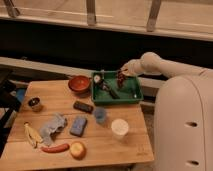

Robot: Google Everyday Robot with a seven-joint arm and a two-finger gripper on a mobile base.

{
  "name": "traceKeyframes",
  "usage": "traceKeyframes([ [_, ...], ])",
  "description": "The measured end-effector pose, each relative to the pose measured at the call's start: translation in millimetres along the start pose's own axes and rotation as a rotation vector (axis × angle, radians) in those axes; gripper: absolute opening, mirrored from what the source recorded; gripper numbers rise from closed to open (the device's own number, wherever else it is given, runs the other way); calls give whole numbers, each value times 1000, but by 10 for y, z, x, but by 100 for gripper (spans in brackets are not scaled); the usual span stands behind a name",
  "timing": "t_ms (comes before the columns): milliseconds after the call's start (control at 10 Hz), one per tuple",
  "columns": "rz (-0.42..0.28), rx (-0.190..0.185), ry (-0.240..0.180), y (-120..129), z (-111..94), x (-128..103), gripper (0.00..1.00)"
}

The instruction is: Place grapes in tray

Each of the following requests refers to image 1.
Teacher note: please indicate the red yellow apple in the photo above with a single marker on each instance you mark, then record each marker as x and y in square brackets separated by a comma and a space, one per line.
[77, 150]

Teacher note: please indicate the small white round object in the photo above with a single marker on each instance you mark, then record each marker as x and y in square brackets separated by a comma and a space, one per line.
[97, 78]

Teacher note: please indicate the black tool in tray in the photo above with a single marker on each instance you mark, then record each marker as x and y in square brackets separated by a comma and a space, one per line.
[107, 88]

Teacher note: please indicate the black chair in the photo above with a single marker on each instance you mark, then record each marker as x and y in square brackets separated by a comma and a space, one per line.
[7, 100]

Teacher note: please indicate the green plastic tray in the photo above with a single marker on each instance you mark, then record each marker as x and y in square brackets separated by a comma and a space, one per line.
[130, 93]

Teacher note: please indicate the dark red grape bunch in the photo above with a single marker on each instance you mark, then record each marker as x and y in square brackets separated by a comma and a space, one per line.
[120, 79]

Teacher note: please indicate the translucent blue cup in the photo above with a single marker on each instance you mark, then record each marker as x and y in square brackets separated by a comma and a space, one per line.
[100, 115]

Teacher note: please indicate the small brown cup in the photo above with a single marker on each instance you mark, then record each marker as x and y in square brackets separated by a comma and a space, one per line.
[35, 104]

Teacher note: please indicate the black remote control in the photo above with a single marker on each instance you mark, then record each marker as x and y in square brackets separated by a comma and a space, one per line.
[83, 107]

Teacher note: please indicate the red bowl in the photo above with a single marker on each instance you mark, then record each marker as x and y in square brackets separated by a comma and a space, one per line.
[79, 84]

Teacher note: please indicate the grey crumpled cloth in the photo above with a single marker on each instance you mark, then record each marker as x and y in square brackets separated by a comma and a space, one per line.
[55, 125]

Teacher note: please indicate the red sausage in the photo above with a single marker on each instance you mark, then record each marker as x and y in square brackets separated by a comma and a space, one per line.
[56, 149]

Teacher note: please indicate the white plastic cup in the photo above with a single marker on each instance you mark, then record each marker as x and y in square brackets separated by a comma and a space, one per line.
[120, 128]

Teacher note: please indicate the blue sponge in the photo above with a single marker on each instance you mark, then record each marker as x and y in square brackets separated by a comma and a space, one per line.
[78, 126]

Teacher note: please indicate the banana peel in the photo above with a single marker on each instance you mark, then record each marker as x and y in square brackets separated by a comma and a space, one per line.
[32, 135]

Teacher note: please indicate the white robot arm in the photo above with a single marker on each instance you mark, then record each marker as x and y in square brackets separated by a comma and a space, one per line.
[152, 64]

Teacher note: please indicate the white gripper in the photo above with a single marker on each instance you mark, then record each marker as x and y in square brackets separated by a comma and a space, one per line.
[128, 68]

